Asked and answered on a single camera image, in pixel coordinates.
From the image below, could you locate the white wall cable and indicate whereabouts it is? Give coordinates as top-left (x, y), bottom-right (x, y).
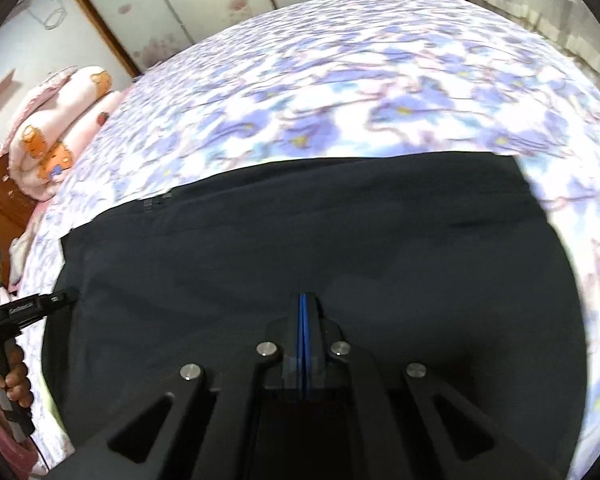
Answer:
top-left (22, 0), bottom-right (67, 30)

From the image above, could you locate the folded bear print quilt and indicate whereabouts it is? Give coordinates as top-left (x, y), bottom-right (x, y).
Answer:
top-left (0, 64), bottom-right (124, 202)

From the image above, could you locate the wooden headboard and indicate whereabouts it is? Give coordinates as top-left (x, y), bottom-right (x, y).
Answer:
top-left (0, 154), bottom-right (39, 257)

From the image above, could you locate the floral sliding door wardrobe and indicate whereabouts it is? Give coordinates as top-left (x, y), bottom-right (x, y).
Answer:
top-left (57, 0), bottom-right (387, 77)

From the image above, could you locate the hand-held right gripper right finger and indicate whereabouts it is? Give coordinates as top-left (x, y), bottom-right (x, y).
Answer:
top-left (304, 293), bottom-right (566, 480)

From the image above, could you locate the lace covered furniture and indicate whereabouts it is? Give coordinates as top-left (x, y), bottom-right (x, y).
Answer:
top-left (467, 0), bottom-right (600, 77)

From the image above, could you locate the person's left hand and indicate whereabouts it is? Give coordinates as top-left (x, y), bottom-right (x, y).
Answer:
top-left (0, 347), bottom-right (35, 409)

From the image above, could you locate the green and black hooded jacket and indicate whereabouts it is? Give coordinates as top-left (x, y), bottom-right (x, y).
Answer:
top-left (34, 152), bottom-right (589, 480)

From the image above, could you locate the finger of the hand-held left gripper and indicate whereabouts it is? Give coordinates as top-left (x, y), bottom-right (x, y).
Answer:
top-left (9, 290), bottom-right (80, 324)

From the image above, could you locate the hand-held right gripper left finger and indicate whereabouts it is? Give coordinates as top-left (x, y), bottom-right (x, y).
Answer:
top-left (45, 293), bottom-right (305, 480)

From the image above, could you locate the purple floral blanket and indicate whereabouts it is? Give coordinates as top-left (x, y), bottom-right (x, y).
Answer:
top-left (9, 0), bottom-right (600, 480)

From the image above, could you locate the person's left forearm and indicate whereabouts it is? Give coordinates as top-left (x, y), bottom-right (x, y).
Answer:
top-left (0, 389), bottom-right (49, 479)

